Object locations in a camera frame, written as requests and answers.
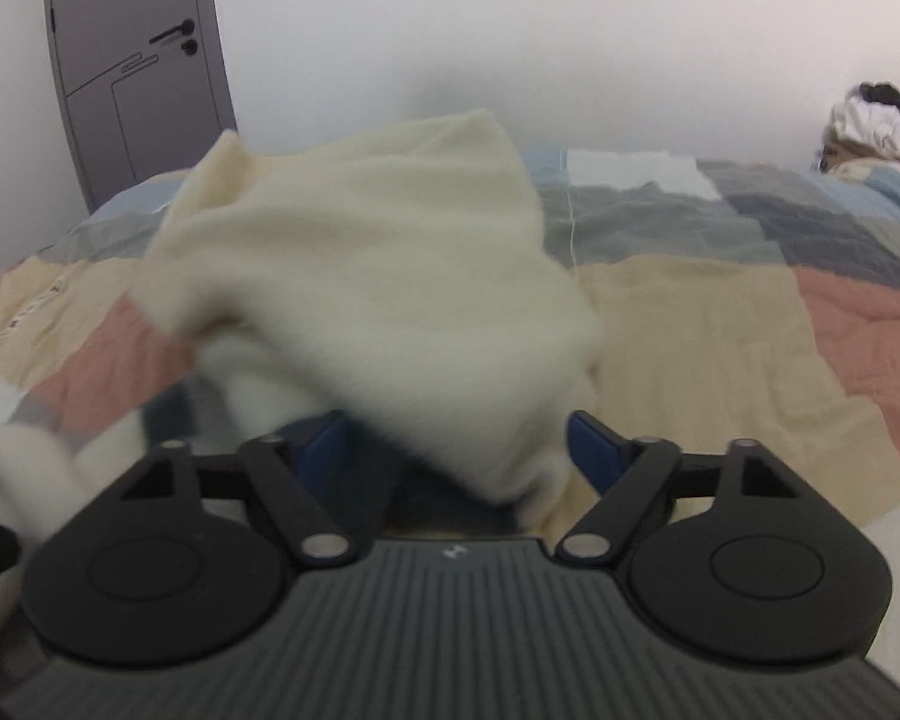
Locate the grey door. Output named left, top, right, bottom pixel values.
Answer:
left=45, top=0, right=237, bottom=211

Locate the black door handle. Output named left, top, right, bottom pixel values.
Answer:
left=149, top=18, right=199, bottom=57

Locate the pile of clothes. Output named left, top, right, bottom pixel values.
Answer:
left=820, top=83, right=900, bottom=172

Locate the cream knit sweater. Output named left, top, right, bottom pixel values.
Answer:
left=0, top=107, right=608, bottom=542

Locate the patchwork bed quilt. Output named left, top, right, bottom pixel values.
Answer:
left=0, top=151, right=900, bottom=682

